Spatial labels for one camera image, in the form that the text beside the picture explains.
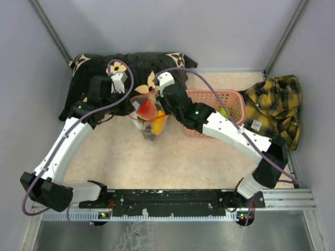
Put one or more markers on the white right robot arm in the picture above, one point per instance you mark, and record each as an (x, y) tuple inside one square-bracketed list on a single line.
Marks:
[(270, 155)]

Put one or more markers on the pink plastic basket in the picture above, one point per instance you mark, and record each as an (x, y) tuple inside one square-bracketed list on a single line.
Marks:
[(232, 100)]

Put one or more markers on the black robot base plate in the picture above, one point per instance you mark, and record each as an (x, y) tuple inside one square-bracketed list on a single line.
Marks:
[(179, 203)]

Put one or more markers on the watermelon slice toy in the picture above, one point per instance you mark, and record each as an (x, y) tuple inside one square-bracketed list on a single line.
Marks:
[(147, 111)]

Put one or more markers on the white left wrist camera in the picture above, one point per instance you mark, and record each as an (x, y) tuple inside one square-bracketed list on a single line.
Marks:
[(118, 83)]

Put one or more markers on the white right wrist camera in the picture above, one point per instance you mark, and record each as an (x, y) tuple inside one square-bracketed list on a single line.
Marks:
[(163, 80)]

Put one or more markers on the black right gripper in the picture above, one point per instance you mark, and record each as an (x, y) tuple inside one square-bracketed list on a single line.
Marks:
[(162, 100)]

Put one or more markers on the green custard apple toy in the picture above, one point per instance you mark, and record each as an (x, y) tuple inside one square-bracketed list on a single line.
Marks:
[(224, 112)]

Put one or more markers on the aluminium frame rail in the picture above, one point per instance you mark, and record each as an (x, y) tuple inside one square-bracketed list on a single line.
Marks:
[(265, 200)]

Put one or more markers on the yellow mango toy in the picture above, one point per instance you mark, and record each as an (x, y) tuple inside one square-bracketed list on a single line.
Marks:
[(158, 124)]

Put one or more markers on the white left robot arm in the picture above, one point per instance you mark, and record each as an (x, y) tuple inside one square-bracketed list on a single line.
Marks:
[(45, 185)]

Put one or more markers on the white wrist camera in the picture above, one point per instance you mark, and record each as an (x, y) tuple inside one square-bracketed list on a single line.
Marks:
[(118, 83), (163, 80)]

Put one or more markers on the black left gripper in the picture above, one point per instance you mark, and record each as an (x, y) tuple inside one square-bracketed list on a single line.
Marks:
[(125, 110)]

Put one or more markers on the clear zip top bag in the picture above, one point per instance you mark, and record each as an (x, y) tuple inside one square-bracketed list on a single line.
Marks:
[(137, 102)]

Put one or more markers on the yellow plaid shirt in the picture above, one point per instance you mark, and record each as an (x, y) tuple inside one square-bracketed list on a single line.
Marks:
[(272, 108)]

